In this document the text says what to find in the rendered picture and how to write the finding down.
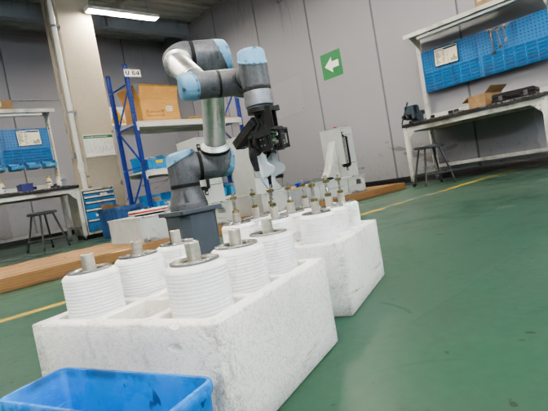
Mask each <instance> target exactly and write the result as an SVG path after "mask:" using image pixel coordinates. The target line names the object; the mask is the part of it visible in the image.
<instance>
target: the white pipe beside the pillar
mask: <svg viewBox="0 0 548 411"><path fill-rule="evenodd" d="M46 4H47V8H48V12H49V16H50V17H49V19H50V23H51V29H52V33H53V38H54V42H55V49H56V54H57V58H58V62H59V67H60V75H61V79H62V83H63V88H64V95H65V99H66V106H67V110H68V116H69V120H70V125H71V129H72V133H73V141H74V145H75V150H76V154H77V168H78V170H79V173H80V175H81V179H82V186H83V189H88V187H87V182H86V174H85V172H86V171H85V166H84V162H83V161H82V154H81V149H80V145H79V140H78V136H77V128H76V124H75V120H74V116H75V115H77V111H75V112H74V111H73V106H72V103H71V99H70V94H69V87H68V83H67V78H66V74H65V70H64V61H63V57H62V53H61V49H60V41H59V37H58V31H59V30H60V25H59V26H56V22H55V16H54V12H53V7H52V3H51V0H46Z"/></svg>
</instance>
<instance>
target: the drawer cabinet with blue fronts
mask: <svg viewBox="0 0 548 411"><path fill-rule="evenodd" d="M79 192H80V197H81V201H82V208H83V213H84V217H85V222H86V230H87V234H88V236H87V237H86V238H85V237H84V236H83V235H82V230H81V229H76V230H74V233H75V236H77V238H78V240H85V239H93V238H97V237H102V236H104V234H103V231H102V227H101V223H100V220H99V214H97V210H102V208H101V206H102V205H106V204H110V203H113V204H114V205H116V204H117V200H116V196H115V192H114V187H113V185H111V186H104V187H98V188H88V189H81V190H79ZM67 196H68V203H69V208H70V212H71V216H72V221H73V226H74V227H78V226H81V222H80V218H79V213H78V209H77V202H76V198H74V197H72V196H71V195H67Z"/></svg>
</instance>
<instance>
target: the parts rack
mask: <svg viewBox="0 0 548 411"><path fill-rule="evenodd" d="M124 78H125V85H123V86H121V87H120V88H118V89H117V90H115V91H113V88H112V83H111V79H110V77H106V78H105V79H106V83H107V88H108V95H109V100H110V104H111V109H112V113H113V121H114V125H115V130H116V134H117V142H118V147H119V151H120V156H121V160H122V168H123V172H124V177H125V181H126V189H127V193H128V198H129V202H130V205H134V204H135V203H136V201H137V198H138V195H139V190H140V187H141V183H142V180H144V186H145V191H146V195H147V200H148V206H145V207H144V208H147V207H152V208H153V203H152V194H151V190H150V185H149V181H148V180H149V179H152V178H158V177H164V176H168V172H167V169H166V168H161V169H153V170H147V168H146V164H145V159H144V151H143V146H142V142H141V138H140V135H145V134H158V133H171V132H185V131H199V130H203V121H202V118H196V119H175V120H155V121H137V116H136V111H135V103H134V99H133V95H132V89H131V85H130V77H125V75H124ZM123 87H126V97H125V102H124V105H123V110H122V116H121V120H120V125H119V121H118V117H117V109H116V105H115V100H114V96H113V94H114V93H116V92H117V91H119V90H120V89H121V88H123ZM127 96H128V100H129V105H130V113H131V117H132V121H133V123H132V124H130V125H128V126H126V127H124V128H122V129H121V125H122V118H123V114H124V110H125V106H126V99H127ZM231 99H232V96H231V97H230V100H229V102H228V106H227V108H226V111H225V115H226V113H227V110H228V107H229V104H230V102H231ZM234 99H235V103H236V112H237V117H225V123H229V124H227V125H225V126H228V125H231V124H233V123H236V122H239V127H240V131H241V130H242V129H243V128H244V125H243V121H242V115H241V107H240V102H239V98H236V97H234ZM122 135H135V139H136V143H137V148H138V152H139V157H138V155H137V154H136V153H135V151H134V150H133V149H132V148H131V147H130V145H129V144H128V143H127V142H126V141H125V140H124V138H123V137H122ZM122 140H123V141H124V142H125V144H126V145H127V146H128V147H129V149H130V150H131V151H132V152H133V153H134V154H135V156H136V157H137V158H138V159H139V161H140V165H141V166H138V167H135V168H133V169H130V170H128V169H127V164H126V156H125V152H124V147H123V142H122ZM139 168H141V170H142V171H141V172H139V173H136V174H132V175H129V173H128V171H131V170H135V169H139ZM132 176H133V177H132ZM134 180H140V183H139V188H138V192H137V195H136V198H135V202H134V198H133V194H132V190H131V185H130V181H134Z"/></svg>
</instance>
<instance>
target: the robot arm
mask: <svg viewBox="0 0 548 411"><path fill-rule="evenodd" d="M236 56H237V63H238V68H233V63H232V55H231V52H230V49H229V46H228V44H227V43H226V42H225V41H224V40H223V39H213V38H211V39H207V40H194V41H182V42H177V43H175V44H173V45H172V46H170V47H169V48H168V49H167V50H166V51H165V53H164V55H163V57H162V66H163V68H164V70H165V71H166V72H167V73H168V74H169V75H170V76H171V77H174V78H176V79H177V82H178V89H179V95H180V98H181V99H182V100H184V101H189V100H191V101H197V100H199V99H201V107H202V121H203V134H204V143H203V144H202V145H201V151H199V152H195V150H194V149H193V148H190V149H185V150H183V151H179V152H175V153H172V154H170V155H169V156H167V157H166V169H167V172H168V176H169V181H170V189H171V198H170V212H176V211H182V210H190V209H195V208H200V207H204V206H208V201H207V199H206V196H205V194H204V192H203V191H202V190H201V185H200V180H205V179H214V178H219V177H220V178H222V177H224V176H228V175H231V174H232V173H233V171H234V169H235V153H234V151H233V149H232V148H231V147H230V145H229V143H228V142H226V131H225V108H224V97H230V96H234V97H236V98H244V100H245V108H246V109H247V113H248V116H254V117H252V118H251V119H249V121H248V122H247V123H246V125H245V126H244V128H243V129H242V130H241V132H240V133H239V135H238V136H237V137H236V138H235V139H234V141H233V142H232V144H233V145H234V147H235V148H236V150H238V149H245V148H249V157H250V162H251V164H252V166H253V167H254V171H255V172H256V173H257V175H258V177H259V178H260V180H261V181H262V182H263V184H264V185H265V187H266V188H270V186H269V184H271V185H272V188H273V187H274V184H275V181H276V176H278V175H279V174H281V173H282V172H284V171H285V164H284V163H281V162H279V161H278V159H277V155H276V150H277V151H279V150H283V149H285V148H288V147H290V144H289V135H288V130H287V127H283V126H278V121H277V116H276V111H278V110H280V107H279V104H277V105H273V104H274V103H273V98H272V89H271V83H270V78H269V73H268V68H267V60H266V56H265V52H264V49H263V48H261V47H258V46H252V47H247V48H244V49H242V50H240V51H238V52H237V55H236ZM285 133H286V135H287V140H288V143H286V139H285ZM262 152H263V154H261V153H262ZM260 154H261V155H260ZM265 154H267V155H265Z"/></svg>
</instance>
